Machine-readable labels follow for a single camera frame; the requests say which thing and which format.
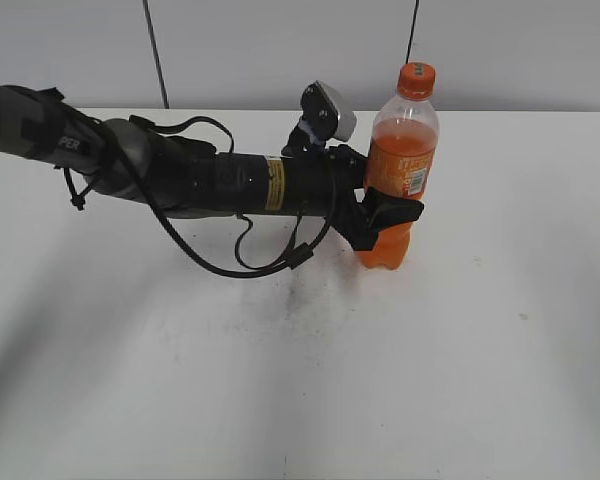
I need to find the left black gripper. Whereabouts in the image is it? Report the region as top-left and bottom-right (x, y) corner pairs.
(279, 144), (424, 250)

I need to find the orange soda plastic bottle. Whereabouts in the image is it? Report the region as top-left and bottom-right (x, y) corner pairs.
(358, 94), (439, 270)

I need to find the orange bottle cap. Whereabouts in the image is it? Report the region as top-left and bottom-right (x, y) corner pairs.
(396, 62), (436, 100)

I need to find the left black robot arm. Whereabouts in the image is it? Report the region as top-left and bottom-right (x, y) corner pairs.
(0, 85), (424, 251)

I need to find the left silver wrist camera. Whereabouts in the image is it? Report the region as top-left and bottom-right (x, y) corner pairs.
(281, 80), (357, 157)

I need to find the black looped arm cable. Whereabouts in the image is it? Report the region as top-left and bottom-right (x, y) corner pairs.
(62, 115), (337, 279)

